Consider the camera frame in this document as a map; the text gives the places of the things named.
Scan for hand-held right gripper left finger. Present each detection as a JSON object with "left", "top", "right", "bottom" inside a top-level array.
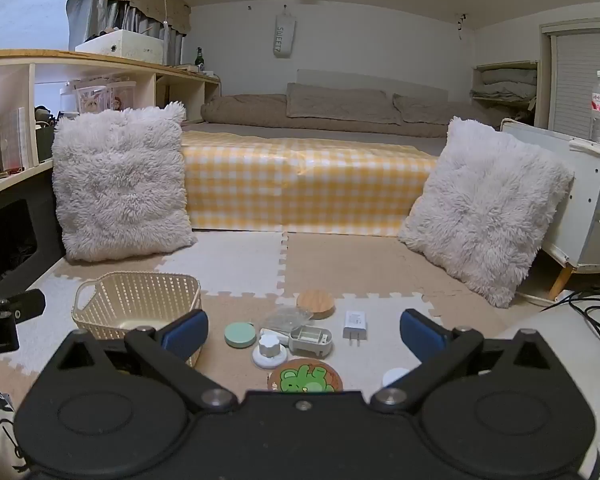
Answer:
[{"left": 50, "top": 309, "right": 240, "bottom": 415}]

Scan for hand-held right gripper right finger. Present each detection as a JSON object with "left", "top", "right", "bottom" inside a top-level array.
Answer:
[{"left": 370, "top": 309, "right": 561, "bottom": 415}]

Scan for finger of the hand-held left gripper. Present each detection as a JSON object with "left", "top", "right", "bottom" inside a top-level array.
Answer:
[{"left": 0, "top": 290, "right": 47, "bottom": 322}]

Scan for white oval plastic disc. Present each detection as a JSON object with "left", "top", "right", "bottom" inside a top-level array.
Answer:
[{"left": 381, "top": 368, "right": 412, "bottom": 387}]

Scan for mint green round lid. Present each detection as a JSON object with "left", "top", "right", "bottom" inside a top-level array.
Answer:
[{"left": 224, "top": 322, "right": 257, "bottom": 348}]

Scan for cream plastic woven basket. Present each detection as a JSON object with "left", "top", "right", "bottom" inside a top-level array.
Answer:
[{"left": 72, "top": 271, "right": 202, "bottom": 367}]

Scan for white wall charger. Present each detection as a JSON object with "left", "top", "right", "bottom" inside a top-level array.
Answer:
[{"left": 342, "top": 310, "right": 368, "bottom": 347}]

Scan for white knob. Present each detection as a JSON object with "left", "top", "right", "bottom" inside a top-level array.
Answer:
[{"left": 251, "top": 336, "right": 288, "bottom": 370}]

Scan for round wooden lid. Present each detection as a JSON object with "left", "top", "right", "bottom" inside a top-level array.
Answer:
[{"left": 296, "top": 290, "right": 336, "bottom": 320}]

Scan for grey plastic tray insert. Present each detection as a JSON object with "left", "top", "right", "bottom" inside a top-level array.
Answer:
[{"left": 258, "top": 325, "right": 334, "bottom": 359}]

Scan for beige white foam puzzle mat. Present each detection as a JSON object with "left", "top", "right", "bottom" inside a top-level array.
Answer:
[{"left": 0, "top": 230, "right": 573, "bottom": 411}]

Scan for clear plastic bag of screws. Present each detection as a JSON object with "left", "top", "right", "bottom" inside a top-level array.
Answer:
[{"left": 261, "top": 306, "right": 313, "bottom": 332}]

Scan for white fluffy pillow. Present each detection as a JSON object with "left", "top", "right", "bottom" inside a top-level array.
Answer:
[
  {"left": 51, "top": 101, "right": 197, "bottom": 263},
  {"left": 397, "top": 116, "right": 576, "bottom": 309}
]

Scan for yellow checked mattress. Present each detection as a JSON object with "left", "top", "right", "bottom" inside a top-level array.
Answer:
[{"left": 180, "top": 130, "right": 438, "bottom": 238}]

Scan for white side cabinet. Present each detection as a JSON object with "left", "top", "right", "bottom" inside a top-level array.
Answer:
[{"left": 500, "top": 117, "right": 600, "bottom": 301}]

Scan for clear plastic storage bin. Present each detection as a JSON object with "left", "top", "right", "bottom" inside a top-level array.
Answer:
[{"left": 60, "top": 77, "right": 134, "bottom": 120}]

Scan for beige bed pillow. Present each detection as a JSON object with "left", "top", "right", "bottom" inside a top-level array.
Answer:
[
  {"left": 286, "top": 82, "right": 403, "bottom": 126},
  {"left": 392, "top": 94, "right": 503, "bottom": 133}
]

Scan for wooden shelf unit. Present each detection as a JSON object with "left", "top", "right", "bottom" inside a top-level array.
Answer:
[{"left": 0, "top": 49, "right": 222, "bottom": 201}]

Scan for folded grey blankets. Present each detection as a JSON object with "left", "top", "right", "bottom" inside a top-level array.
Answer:
[{"left": 470, "top": 66, "right": 538, "bottom": 107}]

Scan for white storage box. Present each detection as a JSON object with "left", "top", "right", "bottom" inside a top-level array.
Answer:
[{"left": 75, "top": 29, "right": 165, "bottom": 66}]

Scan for white slatted closet door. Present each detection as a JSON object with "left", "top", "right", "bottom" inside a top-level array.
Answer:
[{"left": 539, "top": 20, "right": 600, "bottom": 137}]

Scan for grey curtain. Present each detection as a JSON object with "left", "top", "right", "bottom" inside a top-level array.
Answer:
[{"left": 66, "top": 0, "right": 187, "bottom": 66}]

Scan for black cables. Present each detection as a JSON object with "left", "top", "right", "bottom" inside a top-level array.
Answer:
[{"left": 554, "top": 286, "right": 600, "bottom": 361}]

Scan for white wall hanging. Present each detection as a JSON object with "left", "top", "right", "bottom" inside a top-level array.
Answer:
[{"left": 271, "top": 4, "right": 297, "bottom": 59}]

